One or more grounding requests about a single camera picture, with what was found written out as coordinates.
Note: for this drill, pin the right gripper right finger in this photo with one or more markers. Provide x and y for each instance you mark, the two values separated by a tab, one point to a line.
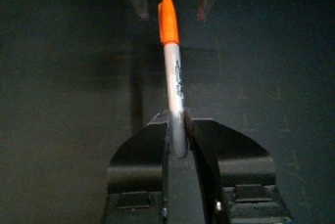
235	166

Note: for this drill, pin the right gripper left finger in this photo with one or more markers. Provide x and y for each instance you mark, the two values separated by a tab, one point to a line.
137	166

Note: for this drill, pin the grey marker pen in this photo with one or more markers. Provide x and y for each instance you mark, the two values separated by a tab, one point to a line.
173	71

